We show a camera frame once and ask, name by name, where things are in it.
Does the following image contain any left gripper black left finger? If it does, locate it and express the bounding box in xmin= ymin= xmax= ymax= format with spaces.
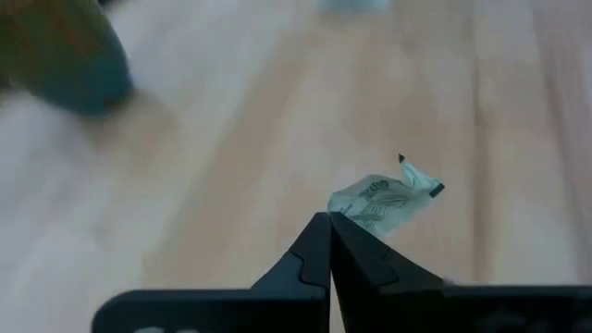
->
xmin=91 ymin=212 xmax=333 ymax=333

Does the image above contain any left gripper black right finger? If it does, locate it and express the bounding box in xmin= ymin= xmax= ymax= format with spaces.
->
xmin=329 ymin=212 xmax=592 ymax=333

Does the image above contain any pale printed sachet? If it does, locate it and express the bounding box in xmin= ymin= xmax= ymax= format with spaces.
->
xmin=327 ymin=154 xmax=446 ymax=240

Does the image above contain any pale blue packet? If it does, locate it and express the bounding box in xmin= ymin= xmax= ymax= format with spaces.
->
xmin=316 ymin=0 xmax=392 ymax=14

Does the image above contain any green and teal bag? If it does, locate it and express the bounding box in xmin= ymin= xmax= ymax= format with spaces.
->
xmin=0 ymin=0 xmax=136 ymax=117

